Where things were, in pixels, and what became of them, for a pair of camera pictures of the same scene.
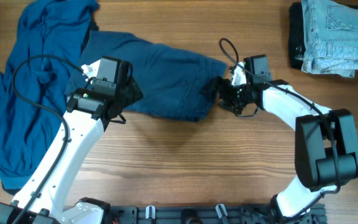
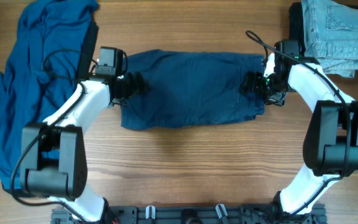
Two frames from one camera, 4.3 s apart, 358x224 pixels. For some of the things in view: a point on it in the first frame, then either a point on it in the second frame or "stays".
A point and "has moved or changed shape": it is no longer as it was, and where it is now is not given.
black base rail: (209, 214) stays
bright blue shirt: (21, 139) stays
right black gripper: (226, 83) → (278, 98)
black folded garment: (296, 35) stays
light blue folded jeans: (339, 39) stays
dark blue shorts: (171, 82) has moved or changed shape
